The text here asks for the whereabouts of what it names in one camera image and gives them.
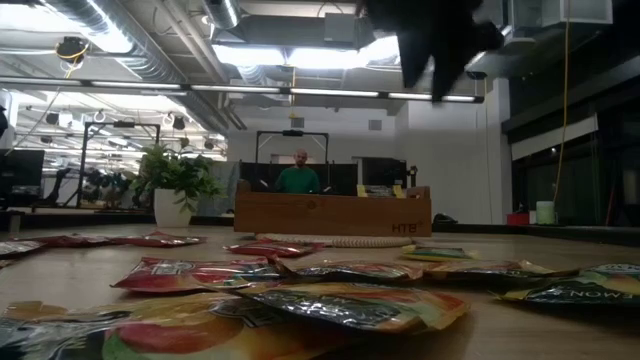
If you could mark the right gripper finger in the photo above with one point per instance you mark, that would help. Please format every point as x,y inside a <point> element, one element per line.
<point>415,55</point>
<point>445,70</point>

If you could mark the red strawberry tea packet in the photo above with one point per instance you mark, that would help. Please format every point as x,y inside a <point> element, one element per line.
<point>272,249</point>
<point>160,240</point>
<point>17,248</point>
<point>190,276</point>
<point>75,241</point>

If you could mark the wooden tea organizer box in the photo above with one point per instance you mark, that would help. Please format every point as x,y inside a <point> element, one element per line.
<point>325,215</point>

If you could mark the long linear ceiling light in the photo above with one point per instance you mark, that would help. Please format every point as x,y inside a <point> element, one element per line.
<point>330,92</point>

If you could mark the yellow packets in box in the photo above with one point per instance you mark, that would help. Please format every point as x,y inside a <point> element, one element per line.
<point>382,172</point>

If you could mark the small black object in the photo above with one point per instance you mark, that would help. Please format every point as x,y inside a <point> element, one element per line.
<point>444,219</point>

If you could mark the red box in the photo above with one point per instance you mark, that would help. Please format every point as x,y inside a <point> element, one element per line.
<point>517,219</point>

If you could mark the person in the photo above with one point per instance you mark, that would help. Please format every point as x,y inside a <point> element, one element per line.
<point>297,181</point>

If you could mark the pale green container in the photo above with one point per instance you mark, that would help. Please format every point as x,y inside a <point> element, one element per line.
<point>545,212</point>

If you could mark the round woven placemat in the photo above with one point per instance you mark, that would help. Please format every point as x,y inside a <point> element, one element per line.
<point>350,242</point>

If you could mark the green plant in white pot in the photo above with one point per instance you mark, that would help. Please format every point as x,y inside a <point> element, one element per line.
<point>172,212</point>

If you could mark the black monitor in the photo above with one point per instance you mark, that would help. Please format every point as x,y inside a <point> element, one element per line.
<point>22,167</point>

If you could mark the black dome security camera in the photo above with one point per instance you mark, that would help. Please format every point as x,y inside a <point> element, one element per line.
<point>476,75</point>

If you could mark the white wall vent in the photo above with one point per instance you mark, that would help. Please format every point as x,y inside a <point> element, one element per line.
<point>297,122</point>
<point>375,124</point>

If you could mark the small black post device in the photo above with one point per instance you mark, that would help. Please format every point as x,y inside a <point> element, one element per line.
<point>413,175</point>

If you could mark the black metal station frame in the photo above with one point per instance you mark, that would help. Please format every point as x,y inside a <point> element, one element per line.
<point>292,133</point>
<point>122,124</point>

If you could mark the round silver air duct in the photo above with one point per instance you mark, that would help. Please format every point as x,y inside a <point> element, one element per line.
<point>222,12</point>

